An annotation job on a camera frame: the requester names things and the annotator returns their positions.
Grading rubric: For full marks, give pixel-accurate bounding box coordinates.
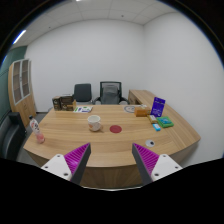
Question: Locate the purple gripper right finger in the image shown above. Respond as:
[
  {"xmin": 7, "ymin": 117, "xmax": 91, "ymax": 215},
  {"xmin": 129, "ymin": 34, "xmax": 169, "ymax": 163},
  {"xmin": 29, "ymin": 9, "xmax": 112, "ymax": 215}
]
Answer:
[{"xmin": 132, "ymin": 143, "xmax": 182, "ymax": 185}]

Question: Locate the blue purple standing card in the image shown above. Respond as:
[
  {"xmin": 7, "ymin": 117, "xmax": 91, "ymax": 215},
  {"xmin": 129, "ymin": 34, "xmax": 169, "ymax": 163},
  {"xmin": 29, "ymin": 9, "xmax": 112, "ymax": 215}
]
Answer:
[{"xmin": 151, "ymin": 97, "xmax": 165, "ymax": 117}]

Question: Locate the grey office chair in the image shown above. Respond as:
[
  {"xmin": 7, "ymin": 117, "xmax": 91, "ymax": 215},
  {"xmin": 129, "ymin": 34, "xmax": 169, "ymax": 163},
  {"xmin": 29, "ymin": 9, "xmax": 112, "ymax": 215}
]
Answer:
[{"xmin": 73, "ymin": 83, "xmax": 92, "ymax": 103}]

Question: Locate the wooden office desk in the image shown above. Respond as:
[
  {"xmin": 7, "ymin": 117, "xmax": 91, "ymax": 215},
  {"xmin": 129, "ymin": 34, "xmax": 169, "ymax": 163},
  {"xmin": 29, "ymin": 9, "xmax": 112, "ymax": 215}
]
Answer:
[{"xmin": 23, "ymin": 104, "xmax": 202, "ymax": 190}]

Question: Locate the white green leaflet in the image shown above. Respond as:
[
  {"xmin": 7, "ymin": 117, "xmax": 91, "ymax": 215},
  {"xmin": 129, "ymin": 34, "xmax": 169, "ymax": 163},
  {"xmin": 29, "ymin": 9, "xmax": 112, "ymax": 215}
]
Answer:
[{"xmin": 73, "ymin": 106, "xmax": 93, "ymax": 113}]

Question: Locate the black mesh office chair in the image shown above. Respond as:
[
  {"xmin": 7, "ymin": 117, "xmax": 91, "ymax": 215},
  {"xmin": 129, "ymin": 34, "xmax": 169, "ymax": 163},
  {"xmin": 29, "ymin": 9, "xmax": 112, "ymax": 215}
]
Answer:
[{"xmin": 93, "ymin": 81, "xmax": 129, "ymax": 105}]

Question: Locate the small blue box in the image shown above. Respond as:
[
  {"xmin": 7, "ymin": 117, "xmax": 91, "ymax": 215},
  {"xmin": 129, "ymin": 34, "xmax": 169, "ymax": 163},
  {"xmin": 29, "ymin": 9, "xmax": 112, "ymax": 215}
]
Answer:
[{"xmin": 153, "ymin": 124, "xmax": 161, "ymax": 131}]

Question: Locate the plastic bottle pink drink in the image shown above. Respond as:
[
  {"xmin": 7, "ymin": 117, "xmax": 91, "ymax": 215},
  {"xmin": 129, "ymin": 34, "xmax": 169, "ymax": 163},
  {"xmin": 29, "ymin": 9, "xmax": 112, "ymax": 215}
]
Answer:
[{"xmin": 29, "ymin": 115, "xmax": 45, "ymax": 143}]

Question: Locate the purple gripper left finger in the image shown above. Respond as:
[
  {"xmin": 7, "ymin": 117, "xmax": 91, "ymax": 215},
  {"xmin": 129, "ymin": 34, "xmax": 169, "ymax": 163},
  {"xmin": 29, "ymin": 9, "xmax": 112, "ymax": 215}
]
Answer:
[{"xmin": 42, "ymin": 143, "xmax": 91, "ymax": 185}]

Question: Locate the yellow small box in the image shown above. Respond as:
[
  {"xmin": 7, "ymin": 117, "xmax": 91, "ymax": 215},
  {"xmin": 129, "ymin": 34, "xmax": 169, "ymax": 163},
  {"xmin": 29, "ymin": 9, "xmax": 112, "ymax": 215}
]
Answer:
[{"xmin": 147, "ymin": 115, "xmax": 158, "ymax": 124}]

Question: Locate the desk cable grommet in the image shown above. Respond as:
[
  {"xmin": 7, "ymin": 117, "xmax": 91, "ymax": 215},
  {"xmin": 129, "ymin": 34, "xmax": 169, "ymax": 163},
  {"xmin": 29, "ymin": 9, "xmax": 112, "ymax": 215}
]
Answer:
[{"xmin": 145, "ymin": 140, "xmax": 155, "ymax": 147}]

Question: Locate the red round coaster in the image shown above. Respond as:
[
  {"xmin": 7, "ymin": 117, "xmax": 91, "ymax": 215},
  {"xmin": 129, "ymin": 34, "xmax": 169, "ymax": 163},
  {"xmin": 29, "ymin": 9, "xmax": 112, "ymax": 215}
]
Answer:
[{"xmin": 110, "ymin": 125, "xmax": 122, "ymax": 133}]

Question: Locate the wooden side cabinet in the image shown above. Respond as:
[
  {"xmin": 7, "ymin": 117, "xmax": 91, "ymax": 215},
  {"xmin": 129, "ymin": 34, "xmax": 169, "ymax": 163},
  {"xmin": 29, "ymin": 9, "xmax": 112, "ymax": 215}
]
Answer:
[{"xmin": 127, "ymin": 89, "xmax": 165, "ymax": 107}]

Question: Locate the white ceramic mug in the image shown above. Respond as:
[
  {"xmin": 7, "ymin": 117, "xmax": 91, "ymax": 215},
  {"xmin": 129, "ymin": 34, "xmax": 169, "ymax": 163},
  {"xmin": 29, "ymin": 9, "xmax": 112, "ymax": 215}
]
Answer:
[{"xmin": 88, "ymin": 115, "xmax": 101, "ymax": 131}]

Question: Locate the dark brown box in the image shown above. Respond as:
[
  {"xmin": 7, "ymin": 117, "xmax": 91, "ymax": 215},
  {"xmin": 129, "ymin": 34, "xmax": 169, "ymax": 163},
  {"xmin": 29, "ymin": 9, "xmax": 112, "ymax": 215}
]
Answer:
[{"xmin": 60, "ymin": 96, "xmax": 76, "ymax": 111}]

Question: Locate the small brown box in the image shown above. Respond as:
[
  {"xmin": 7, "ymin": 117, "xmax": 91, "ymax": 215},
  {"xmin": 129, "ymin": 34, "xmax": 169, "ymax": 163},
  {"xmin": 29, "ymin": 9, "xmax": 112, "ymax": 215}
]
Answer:
[{"xmin": 52, "ymin": 96, "xmax": 62, "ymax": 111}]

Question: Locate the black leather chair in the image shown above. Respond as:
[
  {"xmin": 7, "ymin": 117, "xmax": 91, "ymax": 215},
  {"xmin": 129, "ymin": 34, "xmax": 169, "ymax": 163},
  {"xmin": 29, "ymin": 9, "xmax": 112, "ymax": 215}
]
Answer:
[{"xmin": 0, "ymin": 112, "xmax": 26, "ymax": 161}]

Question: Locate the wooden glass-door cabinet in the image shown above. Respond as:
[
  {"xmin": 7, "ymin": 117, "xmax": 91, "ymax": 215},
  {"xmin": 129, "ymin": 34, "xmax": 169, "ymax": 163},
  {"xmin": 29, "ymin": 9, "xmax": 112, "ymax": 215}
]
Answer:
[{"xmin": 8, "ymin": 59, "xmax": 36, "ymax": 126}]

